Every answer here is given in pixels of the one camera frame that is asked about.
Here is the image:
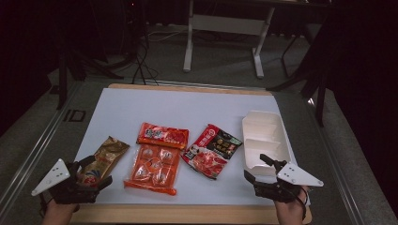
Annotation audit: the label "black tripod stand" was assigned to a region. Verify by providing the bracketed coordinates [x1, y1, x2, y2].
[55, 46, 125, 111]

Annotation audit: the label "white metal desk frame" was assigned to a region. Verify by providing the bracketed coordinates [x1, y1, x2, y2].
[182, 0, 276, 79]

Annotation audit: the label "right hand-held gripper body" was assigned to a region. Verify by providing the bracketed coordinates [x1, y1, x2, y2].
[253, 161, 325, 203]

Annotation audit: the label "black floor cables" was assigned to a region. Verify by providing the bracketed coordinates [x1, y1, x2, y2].
[130, 31, 159, 86]

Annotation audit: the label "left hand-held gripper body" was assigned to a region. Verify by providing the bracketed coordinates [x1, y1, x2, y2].
[31, 158, 101, 205]

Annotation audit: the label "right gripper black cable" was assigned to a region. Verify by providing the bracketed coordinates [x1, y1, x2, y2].
[290, 187, 310, 219]

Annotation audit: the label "orange packet of round snacks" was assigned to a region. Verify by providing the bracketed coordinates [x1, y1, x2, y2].
[123, 122, 191, 197]

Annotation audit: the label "person's left hand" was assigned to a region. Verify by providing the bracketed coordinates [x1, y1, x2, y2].
[41, 200, 81, 225]

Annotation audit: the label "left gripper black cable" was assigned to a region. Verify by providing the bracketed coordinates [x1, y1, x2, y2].
[38, 200, 53, 218]

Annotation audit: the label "white divided lunch box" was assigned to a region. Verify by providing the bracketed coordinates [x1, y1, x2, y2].
[241, 110, 292, 177]

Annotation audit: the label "red and black seasoning packet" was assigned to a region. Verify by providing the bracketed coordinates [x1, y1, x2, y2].
[181, 124, 243, 181]

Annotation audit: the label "black metal stand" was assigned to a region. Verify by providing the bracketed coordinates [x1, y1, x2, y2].
[267, 31, 329, 128]

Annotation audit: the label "gold snack packet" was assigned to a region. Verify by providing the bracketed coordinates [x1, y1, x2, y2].
[78, 135, 130, 188]

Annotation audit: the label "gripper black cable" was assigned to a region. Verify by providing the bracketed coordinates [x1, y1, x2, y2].
[38, 200, 53, 218]
[290, 187, 310, 219]

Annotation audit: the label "white table sheet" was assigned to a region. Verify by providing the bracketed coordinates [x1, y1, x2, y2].
[73, 87, 311, 207]

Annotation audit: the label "white floor cable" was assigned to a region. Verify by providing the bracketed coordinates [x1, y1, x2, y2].
[146, 29, 189, 43]

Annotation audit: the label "black floor plate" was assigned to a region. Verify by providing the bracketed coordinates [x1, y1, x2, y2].
[63, 109, 86, 123]

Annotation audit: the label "metal floor rail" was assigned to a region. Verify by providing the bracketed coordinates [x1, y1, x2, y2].
[0, 82, 83, 214]
[308, 97, 365, 225]

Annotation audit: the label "person's right hand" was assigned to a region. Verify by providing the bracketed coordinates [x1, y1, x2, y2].
[274, 186, 311, 225]

